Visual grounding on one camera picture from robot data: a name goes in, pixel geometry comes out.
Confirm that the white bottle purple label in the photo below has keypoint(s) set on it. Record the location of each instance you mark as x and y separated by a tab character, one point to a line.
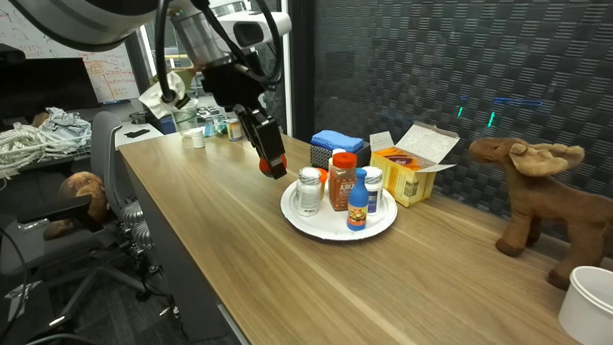
375	188

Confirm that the white pill bottle grey label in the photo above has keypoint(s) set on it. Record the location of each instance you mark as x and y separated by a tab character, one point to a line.
310	192

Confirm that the brown plush toy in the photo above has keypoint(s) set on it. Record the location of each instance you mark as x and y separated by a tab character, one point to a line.
87	192

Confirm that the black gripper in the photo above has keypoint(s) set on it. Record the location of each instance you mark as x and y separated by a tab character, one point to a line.
233	83

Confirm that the black phone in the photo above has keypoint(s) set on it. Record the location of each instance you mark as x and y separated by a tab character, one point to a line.
137	132

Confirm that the white round plastic cup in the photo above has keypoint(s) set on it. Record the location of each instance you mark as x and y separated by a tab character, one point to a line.
591	309

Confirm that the grey woven basket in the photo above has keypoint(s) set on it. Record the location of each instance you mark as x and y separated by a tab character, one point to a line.
319	155

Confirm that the grey office chair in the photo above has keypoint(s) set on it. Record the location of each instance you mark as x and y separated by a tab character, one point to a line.
106	159

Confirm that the yellow can grey lid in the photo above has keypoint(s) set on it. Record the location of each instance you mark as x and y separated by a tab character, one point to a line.
235	131

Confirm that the open yellow cardboard box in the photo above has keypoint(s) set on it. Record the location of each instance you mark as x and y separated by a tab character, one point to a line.
409	175

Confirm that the white paper plate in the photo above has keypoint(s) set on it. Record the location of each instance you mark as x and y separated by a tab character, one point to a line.
329	223

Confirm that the orange lid spice jar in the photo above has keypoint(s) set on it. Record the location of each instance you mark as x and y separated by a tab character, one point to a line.
342	182

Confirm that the clear plastic container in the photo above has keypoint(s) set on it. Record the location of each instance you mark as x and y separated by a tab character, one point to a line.
185	117

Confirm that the red toy strawberry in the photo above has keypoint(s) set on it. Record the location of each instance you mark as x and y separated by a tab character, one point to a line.
265	165

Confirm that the orange lid yellow putty tub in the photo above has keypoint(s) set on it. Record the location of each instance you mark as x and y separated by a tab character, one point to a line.
325	177

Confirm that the small white jar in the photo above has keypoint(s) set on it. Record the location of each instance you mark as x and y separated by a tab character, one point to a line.
198	138

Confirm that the blue tape strip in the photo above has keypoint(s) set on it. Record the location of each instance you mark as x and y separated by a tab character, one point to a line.
518	102

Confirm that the blue toy bottle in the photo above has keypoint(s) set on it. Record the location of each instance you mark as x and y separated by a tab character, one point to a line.
357	201

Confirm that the brown plush moose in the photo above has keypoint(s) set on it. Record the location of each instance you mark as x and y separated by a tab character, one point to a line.
549	203

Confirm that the white side table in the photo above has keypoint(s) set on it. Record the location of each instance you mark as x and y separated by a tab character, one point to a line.
145	142

